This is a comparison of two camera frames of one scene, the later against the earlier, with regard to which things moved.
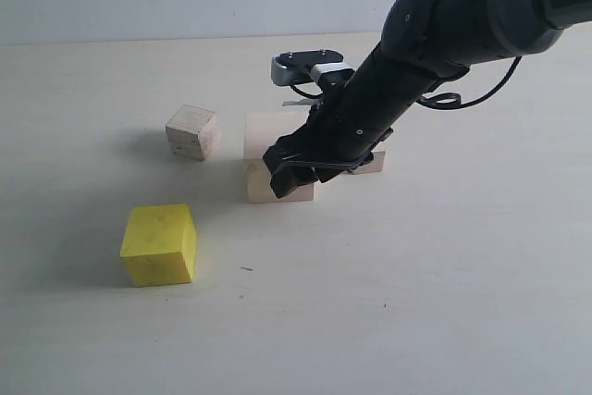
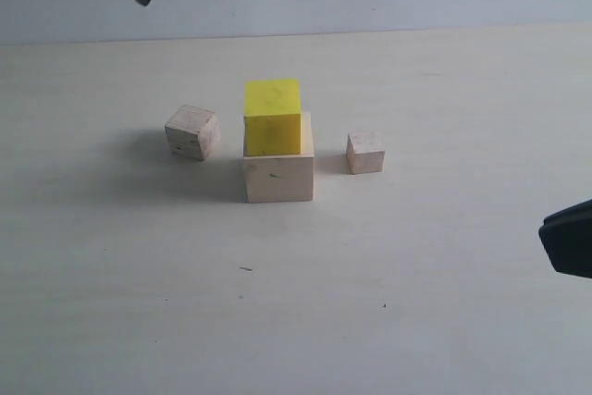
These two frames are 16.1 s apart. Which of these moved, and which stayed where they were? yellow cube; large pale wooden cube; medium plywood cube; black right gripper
Moved: black right gripper; yellow cube
Stayed: large pale wooden cube; medium plywood cube
